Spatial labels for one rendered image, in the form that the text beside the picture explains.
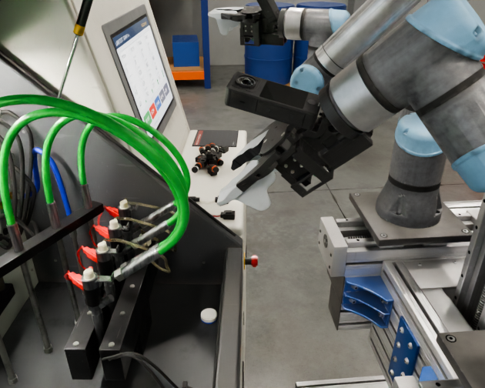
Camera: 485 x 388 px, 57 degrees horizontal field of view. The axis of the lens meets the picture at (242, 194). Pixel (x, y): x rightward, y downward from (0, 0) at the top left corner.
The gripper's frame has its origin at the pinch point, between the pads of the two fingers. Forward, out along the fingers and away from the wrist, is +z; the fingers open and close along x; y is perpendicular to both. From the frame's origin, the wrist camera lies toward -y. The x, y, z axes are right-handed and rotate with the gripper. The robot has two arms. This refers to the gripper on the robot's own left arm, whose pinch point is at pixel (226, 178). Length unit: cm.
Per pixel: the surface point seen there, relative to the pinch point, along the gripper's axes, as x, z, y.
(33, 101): 0.0, 11.4, -26.4
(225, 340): -4.1, 27.6, 24.2
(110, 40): 48, 30, -28
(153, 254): -3.0, 20.1, 1.6
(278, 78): 440, 196, 101
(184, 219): -0.3, 11.7, 0.9
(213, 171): 55, 47, 16
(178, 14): 581, 302, -34
